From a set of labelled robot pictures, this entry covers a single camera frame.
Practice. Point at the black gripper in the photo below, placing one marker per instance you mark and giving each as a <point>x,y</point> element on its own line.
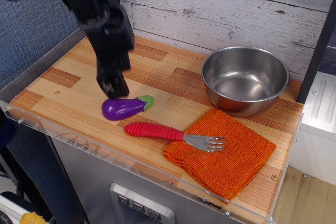
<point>111,41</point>

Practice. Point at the stainless steel bowl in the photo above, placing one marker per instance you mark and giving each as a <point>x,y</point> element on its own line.
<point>244,81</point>

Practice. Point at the white side cabinet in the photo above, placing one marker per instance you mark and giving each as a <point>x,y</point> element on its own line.
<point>313,151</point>

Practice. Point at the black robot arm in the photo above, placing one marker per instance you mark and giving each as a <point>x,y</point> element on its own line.
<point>89,13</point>

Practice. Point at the orange knitted cloth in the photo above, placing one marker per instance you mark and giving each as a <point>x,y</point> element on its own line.
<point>227,172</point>

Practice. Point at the red handled metal fork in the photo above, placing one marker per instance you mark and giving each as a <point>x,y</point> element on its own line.
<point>200,142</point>

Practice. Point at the silver control panel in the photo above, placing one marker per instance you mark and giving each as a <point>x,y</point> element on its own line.
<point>122,196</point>

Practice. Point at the purple toy eggplant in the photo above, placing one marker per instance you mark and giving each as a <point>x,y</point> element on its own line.
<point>120,109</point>

